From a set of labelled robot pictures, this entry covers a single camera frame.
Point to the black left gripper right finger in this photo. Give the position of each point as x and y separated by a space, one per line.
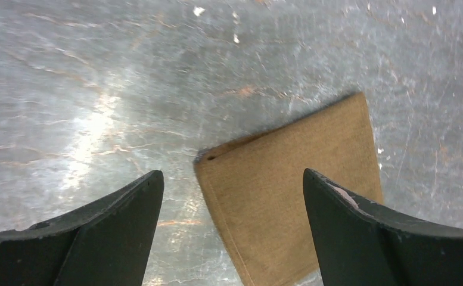
362 242

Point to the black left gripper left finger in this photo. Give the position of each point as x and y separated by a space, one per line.
105 242

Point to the brown cloth napkin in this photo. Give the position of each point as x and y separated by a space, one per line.
253 187

